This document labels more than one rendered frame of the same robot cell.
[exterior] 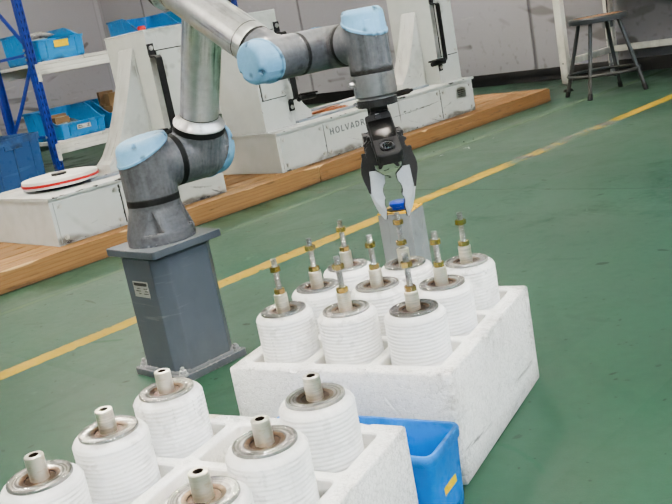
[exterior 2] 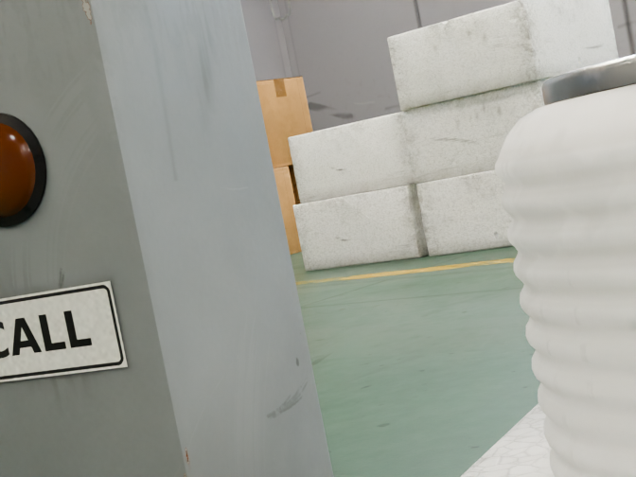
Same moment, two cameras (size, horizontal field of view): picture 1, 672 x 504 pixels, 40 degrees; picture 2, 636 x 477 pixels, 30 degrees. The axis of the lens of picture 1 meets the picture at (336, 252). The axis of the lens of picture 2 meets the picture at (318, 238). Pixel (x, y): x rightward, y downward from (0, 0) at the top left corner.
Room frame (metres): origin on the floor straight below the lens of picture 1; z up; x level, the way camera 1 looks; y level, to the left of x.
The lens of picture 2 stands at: (1.74, 0.17, 0.25)
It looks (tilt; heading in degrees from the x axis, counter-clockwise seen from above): 3 degrees down; 267
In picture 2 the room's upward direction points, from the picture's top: 11 degrees counter-clockwise
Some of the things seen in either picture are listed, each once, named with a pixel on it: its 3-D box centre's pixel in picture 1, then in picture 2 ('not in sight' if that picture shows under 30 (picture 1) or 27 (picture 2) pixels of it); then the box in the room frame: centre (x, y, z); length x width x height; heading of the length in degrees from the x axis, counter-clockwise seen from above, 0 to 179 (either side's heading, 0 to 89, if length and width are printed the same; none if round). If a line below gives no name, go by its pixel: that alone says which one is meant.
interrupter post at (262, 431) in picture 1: (262, 432); not in sight; (0.95, 0.12, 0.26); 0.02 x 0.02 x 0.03
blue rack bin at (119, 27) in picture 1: (145, 29); not in sight; (7.21, 1.11, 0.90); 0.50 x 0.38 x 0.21; 42
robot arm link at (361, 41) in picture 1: (365, 40); not in sight; (1.61, -0.12, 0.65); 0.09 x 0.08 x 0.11; 39
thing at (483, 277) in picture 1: (474, 310); not in sight; (1.53, -0.22, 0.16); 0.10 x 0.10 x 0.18
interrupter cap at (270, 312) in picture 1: (283, 310); not in sight; (1.45, 0.10, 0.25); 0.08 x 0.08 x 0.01
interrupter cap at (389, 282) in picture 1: (377, 285); not in sight; (1.49, -0.06, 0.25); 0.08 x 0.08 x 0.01
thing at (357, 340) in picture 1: (356, 362); not in sight; (1.39, 0.00, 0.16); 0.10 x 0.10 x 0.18
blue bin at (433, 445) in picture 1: (358, 469); not in sight; (1.22, 0.03, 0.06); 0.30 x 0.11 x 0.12; 58
